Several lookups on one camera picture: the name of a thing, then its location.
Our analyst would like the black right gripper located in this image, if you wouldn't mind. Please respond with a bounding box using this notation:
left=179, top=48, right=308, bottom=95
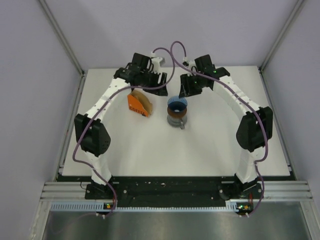
left=178, top=73, right=204, bottom=99

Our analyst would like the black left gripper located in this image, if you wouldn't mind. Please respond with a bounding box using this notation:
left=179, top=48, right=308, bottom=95
left=139, top=68, right=167, bottom=96

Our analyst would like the blue plastic coffee dripper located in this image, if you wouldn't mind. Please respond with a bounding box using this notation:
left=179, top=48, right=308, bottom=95
left=167, top=95, right=188, bottom=107

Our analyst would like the brown wooden dripper ring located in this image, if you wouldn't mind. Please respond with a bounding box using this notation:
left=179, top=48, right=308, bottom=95
left=166, top=104, right=188, bottom=119

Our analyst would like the orange coffee filter box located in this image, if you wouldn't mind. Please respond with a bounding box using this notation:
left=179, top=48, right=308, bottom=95
left=127, top=90, right=153, bottom=118

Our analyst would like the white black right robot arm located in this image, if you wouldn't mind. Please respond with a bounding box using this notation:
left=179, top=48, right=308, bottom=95
left=179, top=55, right=273, bottom=198

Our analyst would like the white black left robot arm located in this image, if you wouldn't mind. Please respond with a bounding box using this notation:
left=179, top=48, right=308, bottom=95
left=72, top=53, right=171, bottom=199

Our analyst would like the grey glass coffee server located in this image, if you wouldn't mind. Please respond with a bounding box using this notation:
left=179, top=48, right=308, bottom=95
left=167, top=115, right=188, bottom=130

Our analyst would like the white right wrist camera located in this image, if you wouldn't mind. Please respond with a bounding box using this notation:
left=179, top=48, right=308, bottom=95
left=182, top=56, right=197, bottom=76

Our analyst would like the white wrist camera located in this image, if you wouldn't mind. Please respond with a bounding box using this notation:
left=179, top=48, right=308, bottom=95
left=182, top=56, right=197, bottom=76
left=150, top=52, right=166, bottom=74

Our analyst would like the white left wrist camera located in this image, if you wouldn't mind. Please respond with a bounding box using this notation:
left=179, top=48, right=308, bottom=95
left=150, top=52, right=166, bottom=74

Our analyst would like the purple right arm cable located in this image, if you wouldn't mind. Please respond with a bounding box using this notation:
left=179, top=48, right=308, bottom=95
left=169, top=40, right=269, bottom=218

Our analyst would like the aluminium frame post left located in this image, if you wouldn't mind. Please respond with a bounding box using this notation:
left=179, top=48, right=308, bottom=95
left=37, top=0, right=86, bottom=76

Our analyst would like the aluminium frame post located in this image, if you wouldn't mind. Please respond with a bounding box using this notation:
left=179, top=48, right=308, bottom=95
left=258, top=0, right=307, bottom=74
left=37, top=0, right=86, bottom=76

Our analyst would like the aluminium frame post right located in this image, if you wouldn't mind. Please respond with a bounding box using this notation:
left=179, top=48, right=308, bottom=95
left=258, top=0, right=307, bottom=74

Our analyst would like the aluminium front rail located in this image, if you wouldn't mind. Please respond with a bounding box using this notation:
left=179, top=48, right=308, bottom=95
left=40, top=180, right=313, bottom=202

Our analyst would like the grey slotted cable duct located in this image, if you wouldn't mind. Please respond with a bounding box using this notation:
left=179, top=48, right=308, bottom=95
left=50, top=201, right=249, bottom=213

